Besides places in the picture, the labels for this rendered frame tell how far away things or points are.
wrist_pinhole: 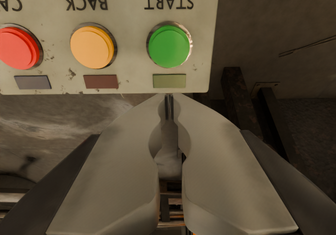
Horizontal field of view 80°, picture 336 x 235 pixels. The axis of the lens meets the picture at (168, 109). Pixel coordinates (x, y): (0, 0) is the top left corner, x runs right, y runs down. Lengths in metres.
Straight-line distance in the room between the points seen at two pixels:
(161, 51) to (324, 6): 0.90
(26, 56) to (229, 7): 0.76
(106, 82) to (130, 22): 0.07
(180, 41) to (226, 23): 0.73
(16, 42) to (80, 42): 0.06
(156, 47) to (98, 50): 0.06
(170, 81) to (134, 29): 0.06
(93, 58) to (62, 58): 0.04
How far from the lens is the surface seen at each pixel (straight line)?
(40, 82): 0.26
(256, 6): 0.92
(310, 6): 1.02
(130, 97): 0.40
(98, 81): 0.24
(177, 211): 0.55
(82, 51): 0.22
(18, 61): 0.25
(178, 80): 0.22
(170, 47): 0.20
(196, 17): 0.21
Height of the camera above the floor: 0.77
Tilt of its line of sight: 37 degrees down
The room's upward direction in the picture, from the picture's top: 180 degrees clockwise
